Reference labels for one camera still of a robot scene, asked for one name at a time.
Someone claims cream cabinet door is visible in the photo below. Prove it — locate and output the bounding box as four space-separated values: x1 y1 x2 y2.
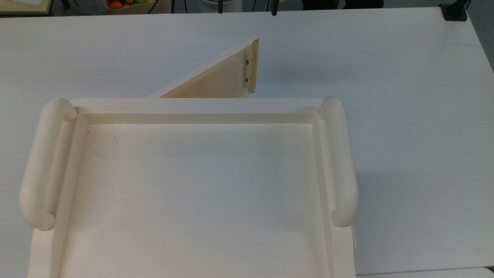
148 37 260 99

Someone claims cream plastic cabinet body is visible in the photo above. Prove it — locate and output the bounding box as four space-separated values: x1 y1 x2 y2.
19 97 359 278

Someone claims bin of toy fruit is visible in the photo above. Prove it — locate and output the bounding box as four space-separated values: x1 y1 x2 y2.
103 0 157 12

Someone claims cream cabinet carry handle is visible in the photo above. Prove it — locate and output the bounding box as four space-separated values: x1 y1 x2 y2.
19 97 78 231
318 97 359 227

